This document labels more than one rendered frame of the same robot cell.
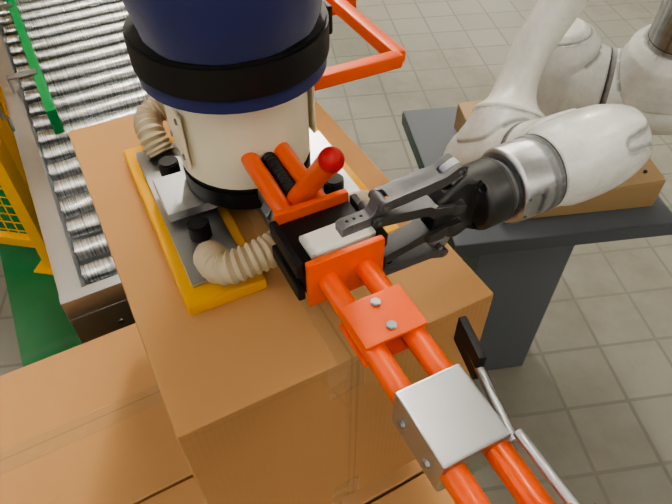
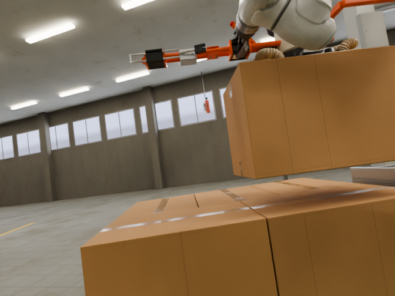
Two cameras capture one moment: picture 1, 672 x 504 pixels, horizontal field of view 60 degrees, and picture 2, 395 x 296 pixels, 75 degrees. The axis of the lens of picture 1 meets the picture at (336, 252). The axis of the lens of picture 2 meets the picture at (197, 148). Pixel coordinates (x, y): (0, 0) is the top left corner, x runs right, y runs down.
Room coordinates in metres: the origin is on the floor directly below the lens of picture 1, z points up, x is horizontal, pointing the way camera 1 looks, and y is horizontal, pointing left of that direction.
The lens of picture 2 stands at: (0.64, -1.04, 0.75)
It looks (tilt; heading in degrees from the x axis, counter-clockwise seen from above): 3 degrees up; 115
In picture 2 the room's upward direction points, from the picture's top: 8 degrees counter-clockwise
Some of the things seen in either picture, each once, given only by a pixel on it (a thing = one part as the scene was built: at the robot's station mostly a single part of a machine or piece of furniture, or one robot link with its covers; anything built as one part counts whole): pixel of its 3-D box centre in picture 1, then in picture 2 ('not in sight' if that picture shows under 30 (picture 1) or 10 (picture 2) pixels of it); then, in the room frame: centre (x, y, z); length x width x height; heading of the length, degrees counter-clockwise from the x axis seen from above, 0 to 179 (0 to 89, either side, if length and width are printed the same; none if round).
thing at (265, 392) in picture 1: (263, 290); (306, 120); (0.62, 0.12, 0.87); 0.60 x 0.40 x 0.40; 28
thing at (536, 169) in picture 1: (515, 180); (250, 18); (0.50, -0.20, 1.20); 0.09 x 0.06 x 0.09; 28
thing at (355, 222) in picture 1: (361, 213); not in sight; (0.41, -0.02, 1.24); 0.05 x 0.01 x 0.03; 118
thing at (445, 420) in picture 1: (448, 425); (187, 57); (0.21, -0.09, 1.19); 0.07 x 0.07 x 0.04; 27
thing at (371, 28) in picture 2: not in sight; (372, 31); (1.18, 1.46, 1.62); 0.20 x 0.05 x 0.30; 28
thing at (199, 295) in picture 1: (185, 203); not in sight; (0.58, 0.20, 1.09); 0.34 x 0.10 x 0.05; 27
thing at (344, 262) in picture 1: (328, 245); (238, 50); (0.40, 0.01, 1.20); 0.10 x 0.08 x 0.06; 117
